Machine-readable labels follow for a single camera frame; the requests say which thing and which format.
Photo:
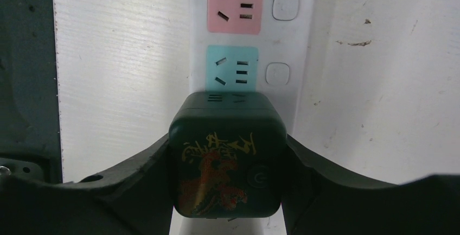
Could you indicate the white multicolour power strip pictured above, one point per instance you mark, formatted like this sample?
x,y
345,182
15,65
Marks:
x,y
249,46

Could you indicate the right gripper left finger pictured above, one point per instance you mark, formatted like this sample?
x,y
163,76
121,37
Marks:
x,y
131,197

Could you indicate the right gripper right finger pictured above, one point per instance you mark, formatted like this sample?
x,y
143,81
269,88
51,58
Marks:
x,y
321,197

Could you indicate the dark green dragon cube adapter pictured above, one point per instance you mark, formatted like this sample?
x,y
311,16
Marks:
x,y
225,149

